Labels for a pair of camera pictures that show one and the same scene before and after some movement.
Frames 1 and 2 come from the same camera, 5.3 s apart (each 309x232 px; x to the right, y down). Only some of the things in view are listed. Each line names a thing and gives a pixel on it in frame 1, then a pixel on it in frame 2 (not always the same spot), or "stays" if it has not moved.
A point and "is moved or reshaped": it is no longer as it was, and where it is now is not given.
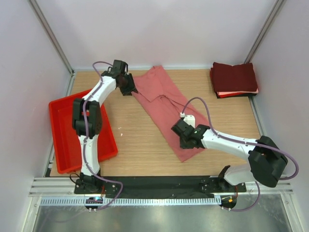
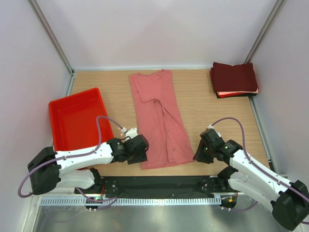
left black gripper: [132, 87] → [142, 156]
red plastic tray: [66, 143] stays
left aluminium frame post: [49, 29] stays
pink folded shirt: [222, 93] stays
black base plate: [168, 184] stays
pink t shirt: [157, 90] is moved or reshaped
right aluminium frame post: [277, 7] stays
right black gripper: [183, 145] → [199, 155]
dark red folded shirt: [239, 78] stays
